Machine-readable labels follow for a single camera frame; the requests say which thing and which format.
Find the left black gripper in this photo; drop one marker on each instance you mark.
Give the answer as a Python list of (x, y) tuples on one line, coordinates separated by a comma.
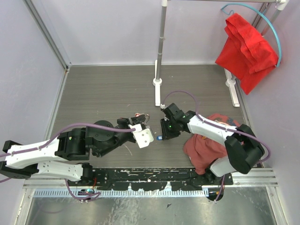
[(128, 122)]

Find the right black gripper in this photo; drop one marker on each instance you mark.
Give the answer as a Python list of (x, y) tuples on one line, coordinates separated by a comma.
[(166, 134)]

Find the metal keyring with keys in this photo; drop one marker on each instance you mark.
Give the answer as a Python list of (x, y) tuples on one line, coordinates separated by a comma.
[(144, 118)]

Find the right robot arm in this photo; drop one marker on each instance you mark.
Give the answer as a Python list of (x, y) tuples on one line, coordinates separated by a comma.
[(243, 149)]

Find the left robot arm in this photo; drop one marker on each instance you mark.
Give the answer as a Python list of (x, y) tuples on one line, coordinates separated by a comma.
[(65, 155)]

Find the maroon printed t-shirt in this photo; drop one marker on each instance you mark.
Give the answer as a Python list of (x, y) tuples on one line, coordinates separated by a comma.
[(206, 148)]

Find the white pole base foot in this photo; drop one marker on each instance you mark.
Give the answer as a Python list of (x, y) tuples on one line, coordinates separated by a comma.
[(157, 84)]

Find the black mounting plate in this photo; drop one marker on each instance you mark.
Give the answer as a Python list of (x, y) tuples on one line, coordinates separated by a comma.
[(150, 179)]

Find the red cloth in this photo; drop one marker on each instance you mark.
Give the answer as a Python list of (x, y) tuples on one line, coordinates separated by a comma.
[(246, 54)]

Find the metal rack pole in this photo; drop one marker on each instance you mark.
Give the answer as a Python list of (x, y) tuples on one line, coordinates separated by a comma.
[(164, 4)]

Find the blue clothes hanger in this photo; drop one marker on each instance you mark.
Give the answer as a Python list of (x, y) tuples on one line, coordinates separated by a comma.
[(265, 19)]

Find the aluminium corner profile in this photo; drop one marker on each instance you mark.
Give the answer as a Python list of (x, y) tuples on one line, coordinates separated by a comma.
[(46, 33)]

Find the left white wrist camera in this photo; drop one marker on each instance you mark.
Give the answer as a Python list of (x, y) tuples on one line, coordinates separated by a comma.
[(142, 136)]

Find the slotted cable duct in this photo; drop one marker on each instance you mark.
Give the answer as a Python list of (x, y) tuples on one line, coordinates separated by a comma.
[(59, 192)]

